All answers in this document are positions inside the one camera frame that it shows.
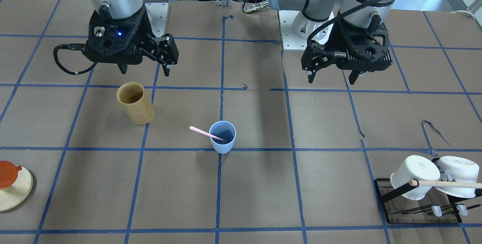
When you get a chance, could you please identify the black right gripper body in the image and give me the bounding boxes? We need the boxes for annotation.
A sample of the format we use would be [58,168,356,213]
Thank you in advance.
[83,7,179,67]

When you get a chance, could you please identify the orange mug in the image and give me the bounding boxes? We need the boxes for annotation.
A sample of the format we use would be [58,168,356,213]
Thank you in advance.
[0,160,22,189]

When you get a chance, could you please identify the wooden rack rod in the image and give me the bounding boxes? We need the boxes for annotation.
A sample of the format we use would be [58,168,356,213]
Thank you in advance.
[408,179,482,189]

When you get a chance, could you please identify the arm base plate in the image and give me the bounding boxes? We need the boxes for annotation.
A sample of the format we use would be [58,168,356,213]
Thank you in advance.
[145,2,169,38]
[278,10,324,52]

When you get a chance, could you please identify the wooden mug tree stand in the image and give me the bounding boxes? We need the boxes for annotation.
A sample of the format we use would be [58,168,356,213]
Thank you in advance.
[0,167,34,212]

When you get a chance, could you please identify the black wire mug rack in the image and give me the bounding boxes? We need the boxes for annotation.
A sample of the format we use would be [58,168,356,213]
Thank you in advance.
[374,157,481,224]

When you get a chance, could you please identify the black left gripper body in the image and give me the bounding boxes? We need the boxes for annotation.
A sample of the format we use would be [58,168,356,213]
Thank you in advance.
[301,20,392,73]

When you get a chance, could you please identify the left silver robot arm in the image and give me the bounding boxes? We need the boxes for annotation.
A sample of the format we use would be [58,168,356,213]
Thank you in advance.
[243,0,395,84]

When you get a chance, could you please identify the white mug outer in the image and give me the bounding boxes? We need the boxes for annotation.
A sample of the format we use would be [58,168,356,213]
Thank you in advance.
[436,156,480,199]

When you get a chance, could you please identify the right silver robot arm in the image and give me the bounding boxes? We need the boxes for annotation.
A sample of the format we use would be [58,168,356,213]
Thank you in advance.
[82,0,179,76]

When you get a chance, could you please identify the light blue plastic cup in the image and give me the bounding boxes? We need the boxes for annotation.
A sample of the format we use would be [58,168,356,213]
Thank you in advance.
[209,120,236,154]

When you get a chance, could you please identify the bamboo cylinder holder cup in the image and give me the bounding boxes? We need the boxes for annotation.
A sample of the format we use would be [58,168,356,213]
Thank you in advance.
[116,82,155,125]

